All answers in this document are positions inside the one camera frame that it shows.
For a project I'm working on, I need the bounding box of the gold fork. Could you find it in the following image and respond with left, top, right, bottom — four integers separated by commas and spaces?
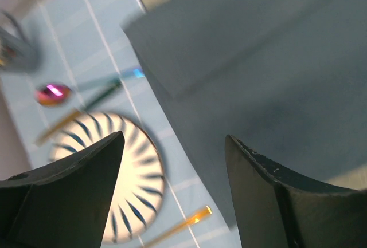
142, 206, 212, 247

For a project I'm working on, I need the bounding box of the iridescent purple spoon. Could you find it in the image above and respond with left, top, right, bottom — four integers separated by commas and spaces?
35, 68, 145, 107

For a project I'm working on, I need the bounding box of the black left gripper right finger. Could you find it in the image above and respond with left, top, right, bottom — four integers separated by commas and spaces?
225, 135, 366, 247

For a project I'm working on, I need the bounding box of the blue-grey t-shirt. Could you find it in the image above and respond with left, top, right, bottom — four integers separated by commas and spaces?
120, 0, 367, 229

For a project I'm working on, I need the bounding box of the blue checked placemat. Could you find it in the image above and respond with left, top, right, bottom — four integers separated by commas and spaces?
1, 0, 241, 247

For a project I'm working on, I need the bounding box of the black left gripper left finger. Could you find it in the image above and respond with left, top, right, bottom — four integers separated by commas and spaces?
1, 131, 124, 248

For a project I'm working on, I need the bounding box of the white blue striped plate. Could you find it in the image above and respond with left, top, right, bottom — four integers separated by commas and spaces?
50, 112, 165, 245

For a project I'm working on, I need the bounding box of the grey mug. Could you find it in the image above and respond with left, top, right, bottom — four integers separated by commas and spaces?
1, 10, 39, 73

